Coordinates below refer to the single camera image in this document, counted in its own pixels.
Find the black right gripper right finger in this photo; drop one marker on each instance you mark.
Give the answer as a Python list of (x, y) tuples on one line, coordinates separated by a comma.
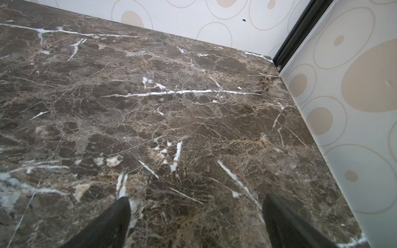
[(286, 228)]

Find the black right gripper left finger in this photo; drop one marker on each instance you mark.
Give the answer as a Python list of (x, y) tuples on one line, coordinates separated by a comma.
[(108, 230)]

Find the black corner frame post right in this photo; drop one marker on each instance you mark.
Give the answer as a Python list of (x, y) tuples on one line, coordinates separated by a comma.
[(304, 25)]

